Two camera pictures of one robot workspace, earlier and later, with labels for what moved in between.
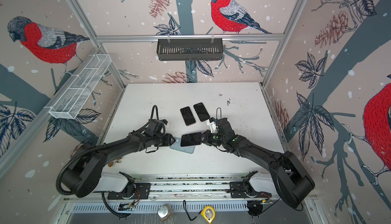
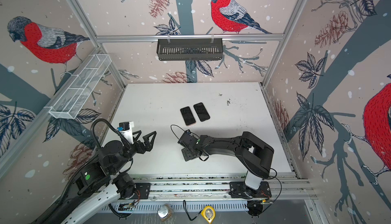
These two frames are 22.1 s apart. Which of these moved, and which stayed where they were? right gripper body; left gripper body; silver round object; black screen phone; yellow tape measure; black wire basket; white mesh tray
Moved: right gripper body; left gripper body
Stayed: black wire basket; black screen phone; white mesh tray; silver round object; yellow tape measure
